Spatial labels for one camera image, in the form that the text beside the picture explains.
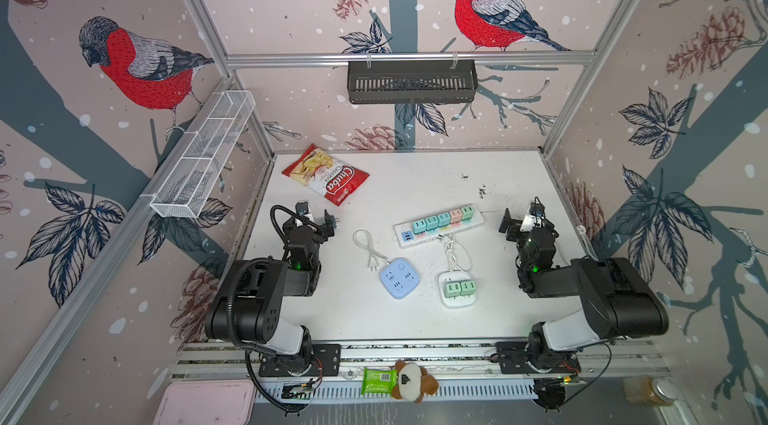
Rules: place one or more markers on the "pink plug adapter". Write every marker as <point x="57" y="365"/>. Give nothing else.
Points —
<point x="456" y="216"/>

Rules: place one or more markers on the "white multicolour power strip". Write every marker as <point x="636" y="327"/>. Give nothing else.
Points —
<point x="406" y="238"/>

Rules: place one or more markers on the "glass jar with lid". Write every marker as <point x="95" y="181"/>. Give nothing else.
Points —
<point x="650" y="391"/>

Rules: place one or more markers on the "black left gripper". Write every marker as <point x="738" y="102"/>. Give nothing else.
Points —
<point x="322" y="235"/>

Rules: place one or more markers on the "blue square socket cube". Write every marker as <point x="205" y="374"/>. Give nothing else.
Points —
<point x="399" y="278"/>

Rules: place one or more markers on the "black hanging wall basket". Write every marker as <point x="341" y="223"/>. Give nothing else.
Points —
<point x="412" y="82"/>

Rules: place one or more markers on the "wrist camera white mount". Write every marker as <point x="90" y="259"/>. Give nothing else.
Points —
<point x="535" y="217"/>
<point x="302" y="208"/>

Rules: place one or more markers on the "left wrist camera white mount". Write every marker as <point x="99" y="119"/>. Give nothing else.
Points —
<point x="302" y="208"/>

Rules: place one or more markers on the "white square socket cube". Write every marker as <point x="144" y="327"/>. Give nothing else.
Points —
<point x="457" y="302"/>

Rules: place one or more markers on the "pink tray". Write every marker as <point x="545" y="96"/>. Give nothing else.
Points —
<point x="219" y="402"/>

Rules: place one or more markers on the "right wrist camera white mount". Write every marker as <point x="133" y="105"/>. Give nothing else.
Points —
<point x="535" y="217"/>

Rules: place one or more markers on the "brown plush dog toy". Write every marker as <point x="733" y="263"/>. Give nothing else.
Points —
<point x="413" y="382"/>

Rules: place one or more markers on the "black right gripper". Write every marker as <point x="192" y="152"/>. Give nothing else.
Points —
<point x="515" y="231"/>

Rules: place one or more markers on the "teal plug adapter pair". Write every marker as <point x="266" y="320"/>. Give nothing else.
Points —
<point x="444" y="219"/>
<point x="431" y="223"/>

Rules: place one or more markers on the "teal plug adapter front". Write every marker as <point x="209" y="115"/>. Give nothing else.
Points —
<point x="419" y="227"/>

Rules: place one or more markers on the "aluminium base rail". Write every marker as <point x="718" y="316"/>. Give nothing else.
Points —
<point x="467" y="370"/>

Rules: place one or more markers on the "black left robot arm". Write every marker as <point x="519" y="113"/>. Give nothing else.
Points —
<point x="283" y="363"/>

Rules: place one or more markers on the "green plug adapter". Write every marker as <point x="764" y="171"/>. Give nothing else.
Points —
<point x="468" y="212"/>
<point x="468" y="288"/>
<point x="452" y="289"/>

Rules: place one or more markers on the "green wet wipes pack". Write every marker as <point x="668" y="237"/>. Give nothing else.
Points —
<point x="379" y="381"/>

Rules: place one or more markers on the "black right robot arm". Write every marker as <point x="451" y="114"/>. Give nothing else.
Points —
<point x="615" y="301"/>

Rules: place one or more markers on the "red Chuba chips bag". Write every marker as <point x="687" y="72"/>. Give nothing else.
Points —
<point x="333" y="179"/>

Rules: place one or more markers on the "white wire mesh shelf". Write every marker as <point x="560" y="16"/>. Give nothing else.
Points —
<point x="191" y="181"/>

